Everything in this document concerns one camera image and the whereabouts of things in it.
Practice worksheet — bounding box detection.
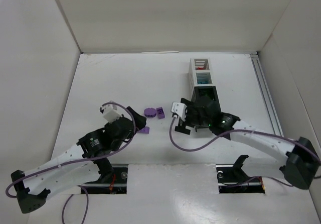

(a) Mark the purple oval lego piece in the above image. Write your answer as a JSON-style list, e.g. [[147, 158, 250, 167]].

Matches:
[[144, 107, 157, 118]]

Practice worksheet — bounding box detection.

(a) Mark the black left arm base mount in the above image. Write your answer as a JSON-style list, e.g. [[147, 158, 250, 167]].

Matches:
[[82, 164, 128, 195]]

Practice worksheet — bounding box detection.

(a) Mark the purple rounded lego brick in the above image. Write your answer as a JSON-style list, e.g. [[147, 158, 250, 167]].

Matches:
[[138, 126, 150, 134]]

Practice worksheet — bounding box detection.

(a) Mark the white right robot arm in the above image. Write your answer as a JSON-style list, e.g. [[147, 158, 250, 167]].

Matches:
[[170, 96, 320, 190]]

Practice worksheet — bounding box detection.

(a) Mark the purple square lego brick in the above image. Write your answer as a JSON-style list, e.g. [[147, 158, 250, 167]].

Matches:
[[156, 107, 166, 120]]

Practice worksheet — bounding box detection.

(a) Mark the black double-bin container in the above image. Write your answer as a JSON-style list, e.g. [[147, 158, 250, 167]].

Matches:
[[191, 86, 219, 102]]

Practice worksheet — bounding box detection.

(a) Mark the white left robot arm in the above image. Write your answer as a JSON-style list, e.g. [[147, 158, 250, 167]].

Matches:
[[11, 102, 146, 214]]

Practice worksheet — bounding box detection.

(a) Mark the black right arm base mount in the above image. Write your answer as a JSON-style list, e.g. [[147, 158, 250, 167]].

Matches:
[[216, 155, 265, 194]]

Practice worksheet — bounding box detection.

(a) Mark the aluminium rail at table edge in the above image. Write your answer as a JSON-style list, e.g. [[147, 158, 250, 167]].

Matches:
[[250, 54, 283, 136]]

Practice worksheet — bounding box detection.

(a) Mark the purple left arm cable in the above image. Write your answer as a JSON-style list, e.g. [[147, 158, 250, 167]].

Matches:
[[5, 100, 137, 224]]

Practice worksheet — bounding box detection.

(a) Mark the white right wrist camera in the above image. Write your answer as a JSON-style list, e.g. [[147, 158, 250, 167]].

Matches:
[[171, 102, 187, 122]]

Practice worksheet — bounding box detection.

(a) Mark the white double-bin container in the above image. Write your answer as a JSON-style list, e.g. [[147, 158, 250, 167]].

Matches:
[[188, 58, 214, 94]]

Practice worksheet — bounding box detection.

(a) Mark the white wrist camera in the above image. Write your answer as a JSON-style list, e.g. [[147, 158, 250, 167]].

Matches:
[[171, 102, 187, 122], [100, 104, 122, 123]]

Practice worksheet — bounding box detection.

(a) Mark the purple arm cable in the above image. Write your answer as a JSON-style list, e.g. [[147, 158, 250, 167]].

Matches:
[[5, 100, 137, 224], [169, 116, 321, 187]]

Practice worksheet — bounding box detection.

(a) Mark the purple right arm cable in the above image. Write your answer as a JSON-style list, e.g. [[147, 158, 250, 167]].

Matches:
[[169, 116, 321, 187]]

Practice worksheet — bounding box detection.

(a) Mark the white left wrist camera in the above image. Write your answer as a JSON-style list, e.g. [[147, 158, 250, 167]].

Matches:
[[100, 104, 122, 123]]

